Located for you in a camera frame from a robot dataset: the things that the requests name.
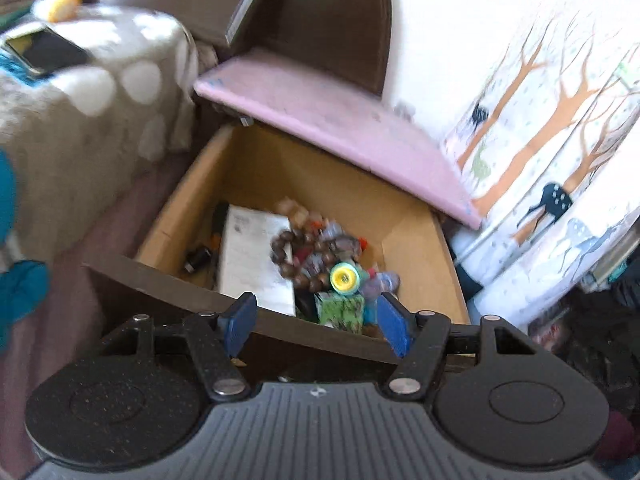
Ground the cartoon printed blanket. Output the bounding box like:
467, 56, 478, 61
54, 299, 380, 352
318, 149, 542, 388
0, 147, 52, 350

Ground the brown bead bracelet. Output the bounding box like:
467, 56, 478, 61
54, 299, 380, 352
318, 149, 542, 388
270, 229, 342, 295

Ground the white deer print curtain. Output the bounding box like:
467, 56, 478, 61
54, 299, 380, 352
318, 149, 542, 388
439, 0, 640, 329

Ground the pile of small trinkets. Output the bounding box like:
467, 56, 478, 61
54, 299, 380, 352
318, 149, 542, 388
276, 196, 402, 322

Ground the brown white-spotted blanket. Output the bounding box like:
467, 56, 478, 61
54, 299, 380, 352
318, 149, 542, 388
0, 4, 202, 262

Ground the small black object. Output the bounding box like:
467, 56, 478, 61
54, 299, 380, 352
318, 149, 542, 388
184, 243, 215, 275

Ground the dark plaid cloth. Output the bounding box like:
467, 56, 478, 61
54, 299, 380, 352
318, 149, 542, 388
529, 279, 640, 413

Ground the dark wooden drawer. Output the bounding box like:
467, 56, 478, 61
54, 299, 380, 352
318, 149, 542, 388
82, 122, 472, 367

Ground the black smartphone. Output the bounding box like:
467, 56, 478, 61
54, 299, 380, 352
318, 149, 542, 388
2, 22, 95, 79

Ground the pink nightstand top cover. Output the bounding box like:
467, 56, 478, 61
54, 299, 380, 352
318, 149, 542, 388
193, 47, 484, 231

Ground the yellow green plush toy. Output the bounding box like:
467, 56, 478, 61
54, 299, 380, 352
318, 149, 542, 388
31, 0, 84, 24

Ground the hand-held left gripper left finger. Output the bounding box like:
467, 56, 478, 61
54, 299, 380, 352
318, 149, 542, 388
95, 292, 258, 403

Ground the dark wooden headboard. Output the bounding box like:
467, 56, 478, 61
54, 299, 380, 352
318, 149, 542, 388
165, 0, 394, 107

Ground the white paper booklet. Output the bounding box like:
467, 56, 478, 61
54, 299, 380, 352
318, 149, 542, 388
218, 203, 297, 317

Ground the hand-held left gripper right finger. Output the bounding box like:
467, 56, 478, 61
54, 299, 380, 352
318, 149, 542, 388
376, 292, 543, 403

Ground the small green box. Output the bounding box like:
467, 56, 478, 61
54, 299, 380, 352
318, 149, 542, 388
313, 291, 366, 335

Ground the maroon garment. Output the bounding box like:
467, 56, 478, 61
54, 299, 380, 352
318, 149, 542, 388
601, 409, 640, 462

